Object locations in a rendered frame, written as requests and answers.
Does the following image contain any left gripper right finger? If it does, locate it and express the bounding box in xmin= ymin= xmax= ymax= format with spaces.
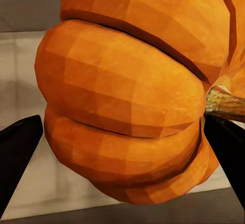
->
xmin=204 ymin=114 xmax=245 ymax=210

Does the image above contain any pumpkin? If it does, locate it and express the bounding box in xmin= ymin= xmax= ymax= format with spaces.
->
xmin=34 ymin=0 xmax=245 ymax=206

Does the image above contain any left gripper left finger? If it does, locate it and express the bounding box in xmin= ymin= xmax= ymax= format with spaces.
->
xmin=0 ymin=115 xmax=44 ymax=218

